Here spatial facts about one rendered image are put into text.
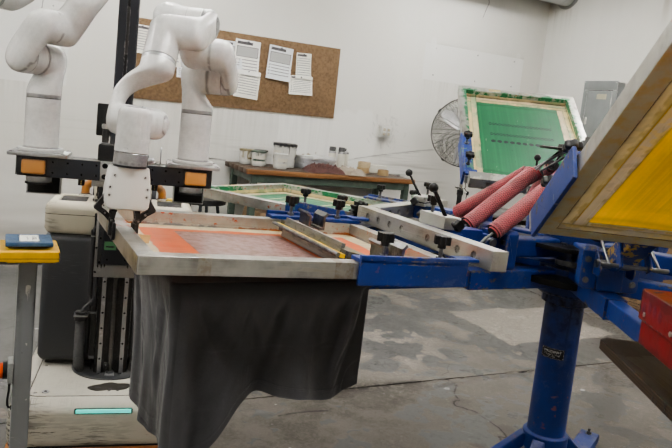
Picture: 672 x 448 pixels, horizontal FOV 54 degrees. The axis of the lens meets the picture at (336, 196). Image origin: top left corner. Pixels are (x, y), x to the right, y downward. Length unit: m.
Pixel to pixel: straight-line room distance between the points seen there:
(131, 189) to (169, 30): 0.42
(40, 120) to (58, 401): 0.98
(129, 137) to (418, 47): 5.05
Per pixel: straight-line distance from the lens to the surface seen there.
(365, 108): 6.13
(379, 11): 6.22
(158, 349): 1.63
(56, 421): 2.55
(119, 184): 1.57
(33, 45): 2.03
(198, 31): 1.73
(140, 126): 1.55
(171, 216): 1.90
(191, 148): 2.09
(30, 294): 1.73
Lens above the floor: 1.32
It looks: 7 degrees down
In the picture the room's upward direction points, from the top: 6 degrees clockwise
